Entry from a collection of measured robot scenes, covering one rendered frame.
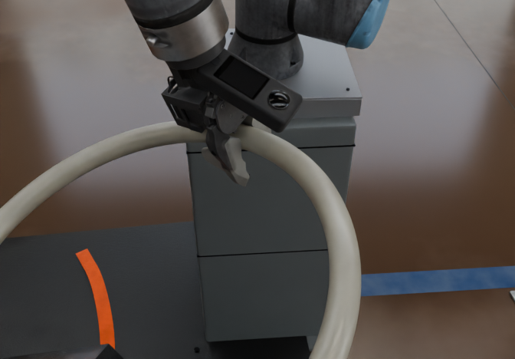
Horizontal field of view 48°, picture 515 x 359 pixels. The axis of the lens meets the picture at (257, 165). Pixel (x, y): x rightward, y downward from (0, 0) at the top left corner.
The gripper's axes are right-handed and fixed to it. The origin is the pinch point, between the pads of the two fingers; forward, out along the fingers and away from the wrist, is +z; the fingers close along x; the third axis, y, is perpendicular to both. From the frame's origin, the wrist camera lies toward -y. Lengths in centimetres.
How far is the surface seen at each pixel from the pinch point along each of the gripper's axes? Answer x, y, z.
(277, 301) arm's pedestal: -18, 39, 98
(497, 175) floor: -132, 13, 154
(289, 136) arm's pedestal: -35, 29, 39
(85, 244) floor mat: -6, 122, 101
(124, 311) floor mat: 7, 88, 103
